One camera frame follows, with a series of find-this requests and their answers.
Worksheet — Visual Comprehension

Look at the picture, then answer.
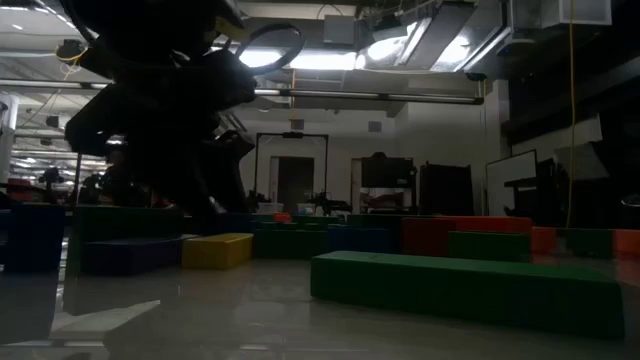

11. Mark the small green block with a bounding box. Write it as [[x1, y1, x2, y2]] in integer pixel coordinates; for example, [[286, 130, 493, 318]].
[[447, 231, 532, 264], [564, 228, 615, 259]]

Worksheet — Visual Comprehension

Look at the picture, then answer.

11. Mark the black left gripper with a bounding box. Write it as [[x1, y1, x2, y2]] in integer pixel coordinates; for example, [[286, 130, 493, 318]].
[[64, 47, 259, 235]]

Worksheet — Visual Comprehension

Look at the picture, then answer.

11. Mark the red background bin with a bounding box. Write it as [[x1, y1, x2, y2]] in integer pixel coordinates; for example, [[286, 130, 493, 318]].
[[7, 178, 39, 204]]

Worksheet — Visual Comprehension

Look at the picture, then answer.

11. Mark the ceiling cable reel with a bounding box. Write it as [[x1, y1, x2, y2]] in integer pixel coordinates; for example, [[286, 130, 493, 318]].
[[54, 38, 92, 66]]

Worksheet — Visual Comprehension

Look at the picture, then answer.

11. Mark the ceiling light panel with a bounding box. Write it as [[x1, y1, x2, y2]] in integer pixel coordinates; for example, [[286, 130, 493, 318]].
[[288, 51, 359, 72], [239, 48, 287, 70]]

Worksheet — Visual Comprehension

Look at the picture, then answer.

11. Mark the black gantry frame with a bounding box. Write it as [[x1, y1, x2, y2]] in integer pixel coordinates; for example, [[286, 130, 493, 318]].
[[253, 131, 331, 211]]

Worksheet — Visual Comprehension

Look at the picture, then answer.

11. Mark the long green block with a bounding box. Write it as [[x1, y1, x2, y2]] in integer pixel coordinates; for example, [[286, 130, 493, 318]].
[[309, 250, 626, 341]]

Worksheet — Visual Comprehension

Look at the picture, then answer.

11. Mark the black cabinet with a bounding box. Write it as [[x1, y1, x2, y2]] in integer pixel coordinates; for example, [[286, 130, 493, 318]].
[[418, 162, 475, 217]]

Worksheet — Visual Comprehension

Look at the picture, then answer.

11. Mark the whiteboard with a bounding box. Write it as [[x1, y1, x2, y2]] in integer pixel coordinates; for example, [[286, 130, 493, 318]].
[[485, 148, 540, 217]]

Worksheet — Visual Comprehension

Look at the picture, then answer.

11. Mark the long horizontal light bar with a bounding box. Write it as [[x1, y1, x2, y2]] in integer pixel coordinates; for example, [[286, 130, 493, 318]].
[[0, 78, 485, 106]]

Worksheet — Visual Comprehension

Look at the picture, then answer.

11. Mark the white plastic surface sheet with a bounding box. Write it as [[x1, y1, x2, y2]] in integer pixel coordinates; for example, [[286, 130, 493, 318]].
[[0, 234, 640, 360]]

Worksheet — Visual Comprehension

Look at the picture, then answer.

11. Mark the rectangular metal ceiling duct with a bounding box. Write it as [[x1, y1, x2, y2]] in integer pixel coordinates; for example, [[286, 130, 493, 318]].
[[357, 0, 514, 72]]

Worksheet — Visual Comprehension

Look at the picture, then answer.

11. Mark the yellow block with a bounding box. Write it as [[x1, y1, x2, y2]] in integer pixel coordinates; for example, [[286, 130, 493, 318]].
[[180, 232, 255, 271]]

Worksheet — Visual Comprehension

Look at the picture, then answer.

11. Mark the small blue block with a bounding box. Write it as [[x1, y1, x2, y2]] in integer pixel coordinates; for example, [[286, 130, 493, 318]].
[[0, 202, 67, 275]]

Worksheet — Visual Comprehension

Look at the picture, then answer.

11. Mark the black monitor screen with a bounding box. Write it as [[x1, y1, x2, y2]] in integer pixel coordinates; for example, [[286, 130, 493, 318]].
[[359, 152, 417, 191]]

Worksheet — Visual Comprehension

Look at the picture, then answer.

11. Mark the background robot station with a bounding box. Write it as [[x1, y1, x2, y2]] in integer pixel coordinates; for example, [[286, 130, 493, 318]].
[[79, 169, 131, 207]]

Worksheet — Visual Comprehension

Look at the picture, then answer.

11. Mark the black background desk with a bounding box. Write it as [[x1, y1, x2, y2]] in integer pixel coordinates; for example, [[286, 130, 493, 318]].
[[503, 158, 571, 226]]

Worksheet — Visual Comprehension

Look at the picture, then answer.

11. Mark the white ceiling duct box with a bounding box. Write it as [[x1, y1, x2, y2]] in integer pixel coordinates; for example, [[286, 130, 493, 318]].
[[509, 0, 614, 30]]

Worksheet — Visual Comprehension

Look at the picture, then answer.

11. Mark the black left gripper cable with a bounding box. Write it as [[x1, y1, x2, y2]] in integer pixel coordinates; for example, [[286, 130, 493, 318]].
[[233, 22, 307, 77]]

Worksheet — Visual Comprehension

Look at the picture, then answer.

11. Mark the small red block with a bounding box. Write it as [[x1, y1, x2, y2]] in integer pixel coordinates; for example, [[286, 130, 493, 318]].
[[400, 217, 454, 258]]

